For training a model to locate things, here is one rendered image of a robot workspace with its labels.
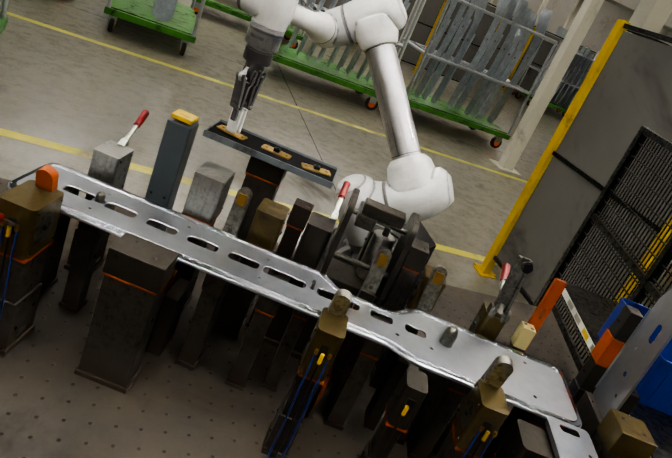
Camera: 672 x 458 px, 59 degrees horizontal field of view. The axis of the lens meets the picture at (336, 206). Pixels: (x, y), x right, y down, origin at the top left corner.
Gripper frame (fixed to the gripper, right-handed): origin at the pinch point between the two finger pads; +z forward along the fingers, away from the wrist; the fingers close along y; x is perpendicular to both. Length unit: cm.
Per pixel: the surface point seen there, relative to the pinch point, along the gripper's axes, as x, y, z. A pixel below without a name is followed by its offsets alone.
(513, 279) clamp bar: 83, -4, 5
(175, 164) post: -10.4, 5.7, 17.9
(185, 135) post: -10.2, 5.5, 8.8
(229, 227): 16.0, 18.3, 19.8
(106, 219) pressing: -2.4, 41.3, 20.4
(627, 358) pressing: 113, 3, 7
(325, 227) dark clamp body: 35.9, 6.6, 12.6
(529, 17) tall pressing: 2, -820, -66
